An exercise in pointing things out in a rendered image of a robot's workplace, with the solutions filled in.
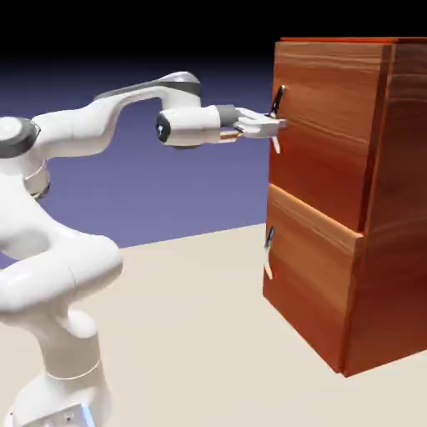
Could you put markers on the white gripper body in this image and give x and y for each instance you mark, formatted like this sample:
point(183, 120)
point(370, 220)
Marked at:
point(258, 125)

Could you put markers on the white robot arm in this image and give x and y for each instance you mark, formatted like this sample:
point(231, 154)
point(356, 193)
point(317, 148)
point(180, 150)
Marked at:
point(60, 267)

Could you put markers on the larger wooden cabinet door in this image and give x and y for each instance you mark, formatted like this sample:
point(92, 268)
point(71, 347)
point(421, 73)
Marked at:
point(320, 133)

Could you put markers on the smaller wooden cabinet door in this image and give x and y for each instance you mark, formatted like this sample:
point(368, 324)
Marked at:
point(307, 273)

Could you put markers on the reddish wooden cabinet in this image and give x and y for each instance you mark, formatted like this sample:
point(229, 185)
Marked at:
point(393, 200)

